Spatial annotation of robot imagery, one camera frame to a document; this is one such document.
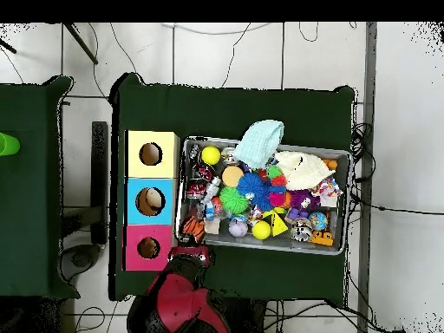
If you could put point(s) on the orange striped tiger plush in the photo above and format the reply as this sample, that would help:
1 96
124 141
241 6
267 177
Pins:
193 227

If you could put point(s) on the blue spiky ball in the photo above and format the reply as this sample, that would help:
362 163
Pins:
255 187

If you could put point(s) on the pink spiky ball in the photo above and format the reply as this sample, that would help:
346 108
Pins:
277 199

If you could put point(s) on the mint green cloth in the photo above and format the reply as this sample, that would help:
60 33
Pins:
259 144

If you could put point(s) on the cream knitted cloth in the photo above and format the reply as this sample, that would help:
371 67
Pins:
305 170

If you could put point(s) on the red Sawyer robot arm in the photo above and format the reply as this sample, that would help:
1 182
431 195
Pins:
180 302

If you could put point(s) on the wooden box with three holes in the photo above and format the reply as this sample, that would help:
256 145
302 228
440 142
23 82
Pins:
166 201

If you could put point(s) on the clear mesh bin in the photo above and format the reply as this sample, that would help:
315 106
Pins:
340 239

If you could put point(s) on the white baseball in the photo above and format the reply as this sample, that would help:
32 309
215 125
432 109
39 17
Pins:
238 227

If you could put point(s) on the red soda can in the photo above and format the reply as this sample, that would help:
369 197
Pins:
196 189

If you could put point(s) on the green spiky ball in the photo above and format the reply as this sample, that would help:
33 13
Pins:
234 200

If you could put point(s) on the yellow ball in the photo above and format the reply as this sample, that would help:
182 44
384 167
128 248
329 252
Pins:
210 155
261 230

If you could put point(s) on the orange foam disc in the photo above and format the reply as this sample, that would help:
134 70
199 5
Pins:
232 176

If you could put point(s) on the dark green table cloth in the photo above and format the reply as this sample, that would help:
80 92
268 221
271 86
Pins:
208 111
35 173

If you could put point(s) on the colourful patterned cloth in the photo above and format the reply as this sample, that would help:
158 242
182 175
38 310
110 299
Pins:
327 187

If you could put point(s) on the green cup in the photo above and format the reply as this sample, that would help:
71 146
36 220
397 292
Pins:
7 144

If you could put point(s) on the black tripod leg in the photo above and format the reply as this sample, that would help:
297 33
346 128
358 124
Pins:
80 43

